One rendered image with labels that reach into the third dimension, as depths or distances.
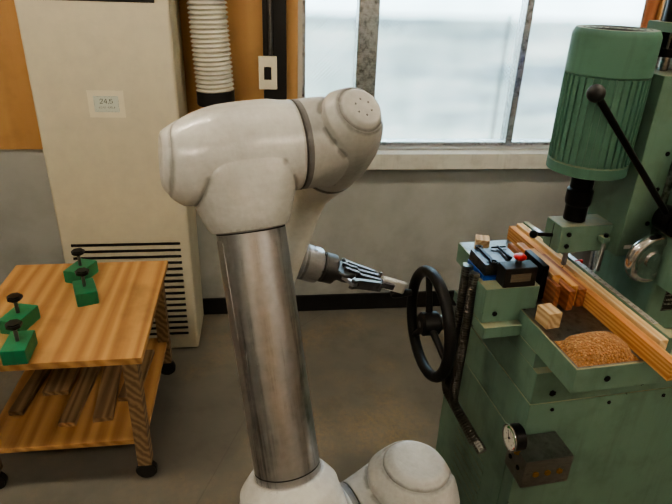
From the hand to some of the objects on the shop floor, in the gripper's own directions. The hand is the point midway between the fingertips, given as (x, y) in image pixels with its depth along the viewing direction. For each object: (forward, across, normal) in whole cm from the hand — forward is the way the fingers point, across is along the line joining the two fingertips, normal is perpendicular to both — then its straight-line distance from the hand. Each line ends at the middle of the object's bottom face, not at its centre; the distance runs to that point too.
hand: (392, 284), depth 149 cm
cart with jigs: (-60, +60, +114) cm, 142 cm away
